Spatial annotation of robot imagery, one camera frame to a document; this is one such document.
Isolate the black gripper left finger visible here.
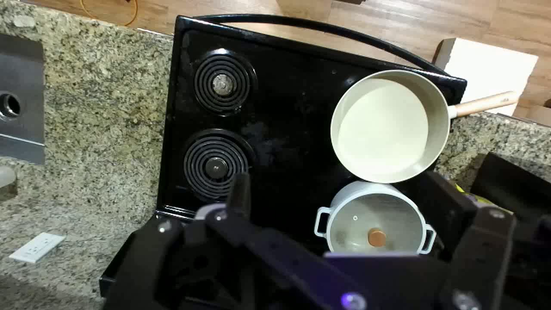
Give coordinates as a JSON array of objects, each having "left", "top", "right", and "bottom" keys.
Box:
[{"left": 101, "top": 172, "right": 368, "bottom": 310}]

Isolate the black electric stove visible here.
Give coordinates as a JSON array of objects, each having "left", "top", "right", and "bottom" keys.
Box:
[{"left": 154, "top": 13, "right": 469, "bottom": 255}]

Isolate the cream frying pan wooden handle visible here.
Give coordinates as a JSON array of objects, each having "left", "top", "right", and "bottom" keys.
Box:
[{"left": 328, "top": 67, "right": 521, "bottom": 186}]

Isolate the black curved oven handle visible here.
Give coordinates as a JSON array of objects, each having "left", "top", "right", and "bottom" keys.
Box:
[{"left": 194, "top": 12, "right": 451, "bottom": 75}]

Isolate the white wall outlet plate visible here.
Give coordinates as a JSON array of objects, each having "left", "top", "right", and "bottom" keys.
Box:
[{"left": 6, "top": 230, "right": 65, "bottom": 265}]

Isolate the black coil burner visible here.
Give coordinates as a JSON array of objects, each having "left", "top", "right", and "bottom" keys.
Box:
[
  {"left": 180, "top": 127, "right": 256, "bottom": 203},
  {"left": 191, "top": 48, "right": 258, "bottom": 117}
]

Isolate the stainless steel sink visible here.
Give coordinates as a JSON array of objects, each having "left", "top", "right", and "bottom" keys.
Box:
[{"left": 0, "top": 32, "right": 46, "bottom": 167}]

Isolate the small orange item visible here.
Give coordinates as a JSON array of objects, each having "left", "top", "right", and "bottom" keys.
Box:
[{"left": 366, "top": 227, "right": 387, "bottom": 248}]

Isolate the white two-handled pot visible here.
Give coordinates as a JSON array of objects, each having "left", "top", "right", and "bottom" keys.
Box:
[{"left": 313, "top": 179, "right": 438, "bottom": 256}]

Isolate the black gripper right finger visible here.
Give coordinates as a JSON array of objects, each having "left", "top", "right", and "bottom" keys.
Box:
[{"left": 440, "top": 206, "right": 516, "bottom": 310}]

